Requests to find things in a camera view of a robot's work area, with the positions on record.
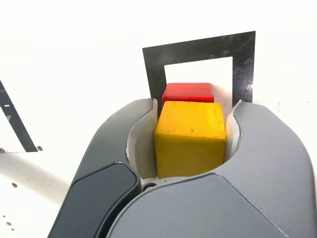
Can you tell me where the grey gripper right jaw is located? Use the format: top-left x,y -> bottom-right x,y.
106,99 -> 317,238

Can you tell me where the red cube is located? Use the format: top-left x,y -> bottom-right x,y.
162,82 -> 215,104

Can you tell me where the black tape square outline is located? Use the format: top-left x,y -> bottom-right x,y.
142,31 -> 256,104

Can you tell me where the black tape strip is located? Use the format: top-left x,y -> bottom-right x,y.
0,79 -> 39,153

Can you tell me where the yellow cube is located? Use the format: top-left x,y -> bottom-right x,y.
154,101 -> 228,179

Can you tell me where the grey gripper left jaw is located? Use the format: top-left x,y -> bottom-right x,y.
47,98 -> 159,238

